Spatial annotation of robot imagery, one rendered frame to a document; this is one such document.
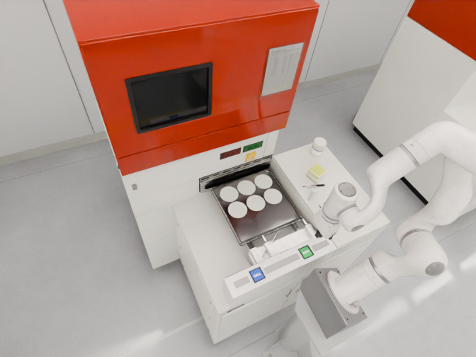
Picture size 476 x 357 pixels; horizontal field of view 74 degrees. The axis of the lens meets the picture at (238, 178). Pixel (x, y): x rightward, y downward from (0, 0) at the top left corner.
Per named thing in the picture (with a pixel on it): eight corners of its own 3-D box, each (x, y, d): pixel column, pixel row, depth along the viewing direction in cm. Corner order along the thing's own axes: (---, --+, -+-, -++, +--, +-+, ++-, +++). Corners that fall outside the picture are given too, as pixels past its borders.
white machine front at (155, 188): (133, 213, 166) (117, 165, 135) (266, 168, 193) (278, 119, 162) (135, 218, 165) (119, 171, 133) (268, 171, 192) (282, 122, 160)
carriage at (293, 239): (246, 255, 154) (247, 252, 152) (307, 228, 167) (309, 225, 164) (254, 269, 150) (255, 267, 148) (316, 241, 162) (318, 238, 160)
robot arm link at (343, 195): (351, 218, 113) (338, 197, 118) (366, 198, 103) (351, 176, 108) (331, 224, 111) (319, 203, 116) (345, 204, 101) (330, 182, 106)
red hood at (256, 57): (87, 75, 169) (42, -58, 122) (224, 49, 196) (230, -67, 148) (122, 178, 130) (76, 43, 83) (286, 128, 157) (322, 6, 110)
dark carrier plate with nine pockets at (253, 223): (212, 189, 171) (212, 188, 171) (267, 170, 183) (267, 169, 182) (241, 242, 154) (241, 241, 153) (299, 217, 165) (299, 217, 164)
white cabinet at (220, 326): (180, 263, 237) (171, 205, 172) (287, 218, 269) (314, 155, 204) (214, 349, 204) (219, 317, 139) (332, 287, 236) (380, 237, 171)
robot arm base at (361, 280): (363, 314, 134) (401, 292, 127) (344, 314, 121) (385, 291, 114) (339, 273, 146) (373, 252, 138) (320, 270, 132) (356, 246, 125)
